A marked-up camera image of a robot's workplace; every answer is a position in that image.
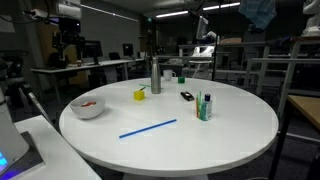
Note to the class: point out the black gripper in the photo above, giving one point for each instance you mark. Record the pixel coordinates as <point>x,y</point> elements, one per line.
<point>68,34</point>

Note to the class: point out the multicoloured Rubik's cube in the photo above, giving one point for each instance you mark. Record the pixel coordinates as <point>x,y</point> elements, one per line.
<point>88,104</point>

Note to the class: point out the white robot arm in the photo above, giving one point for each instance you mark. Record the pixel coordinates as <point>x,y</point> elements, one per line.
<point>69,14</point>

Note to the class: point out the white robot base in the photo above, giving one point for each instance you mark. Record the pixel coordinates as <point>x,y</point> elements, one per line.
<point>12,145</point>

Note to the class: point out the white ceramic bowl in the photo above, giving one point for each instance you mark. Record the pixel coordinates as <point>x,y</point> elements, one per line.
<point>88,112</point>

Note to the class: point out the black computer monitor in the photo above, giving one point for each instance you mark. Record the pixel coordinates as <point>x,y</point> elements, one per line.
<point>92,49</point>

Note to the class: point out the long white desk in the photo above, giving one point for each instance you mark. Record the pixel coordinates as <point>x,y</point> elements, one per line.
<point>53,72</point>

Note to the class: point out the stainless steel bottle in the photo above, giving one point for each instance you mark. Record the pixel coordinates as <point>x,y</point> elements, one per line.
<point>155,77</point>

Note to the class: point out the white mug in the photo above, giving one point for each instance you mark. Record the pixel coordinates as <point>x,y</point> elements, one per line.
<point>168,74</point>

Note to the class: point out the small green cup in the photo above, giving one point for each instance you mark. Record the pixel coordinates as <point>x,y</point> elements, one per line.
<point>181,80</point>

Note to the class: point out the white side table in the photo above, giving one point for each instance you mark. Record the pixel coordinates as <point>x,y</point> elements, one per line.
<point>59,160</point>

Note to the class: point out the black stapler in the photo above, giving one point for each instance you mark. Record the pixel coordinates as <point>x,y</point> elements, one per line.
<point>187,96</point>

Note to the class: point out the long blue straw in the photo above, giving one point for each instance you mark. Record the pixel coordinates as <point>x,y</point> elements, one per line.
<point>147,128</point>

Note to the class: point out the green straw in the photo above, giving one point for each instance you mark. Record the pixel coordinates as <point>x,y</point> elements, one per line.
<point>200,104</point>

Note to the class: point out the orange straw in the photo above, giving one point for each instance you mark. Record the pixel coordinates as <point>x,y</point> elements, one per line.
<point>197,106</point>

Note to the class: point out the blue sanitizer bottle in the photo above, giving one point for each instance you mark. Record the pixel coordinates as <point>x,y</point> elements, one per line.
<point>206,108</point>

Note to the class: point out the blue hanging cloth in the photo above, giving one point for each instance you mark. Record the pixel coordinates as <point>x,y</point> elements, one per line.
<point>259,12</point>

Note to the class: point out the wooden table right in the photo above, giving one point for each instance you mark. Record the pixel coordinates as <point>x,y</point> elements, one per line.
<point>309,107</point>

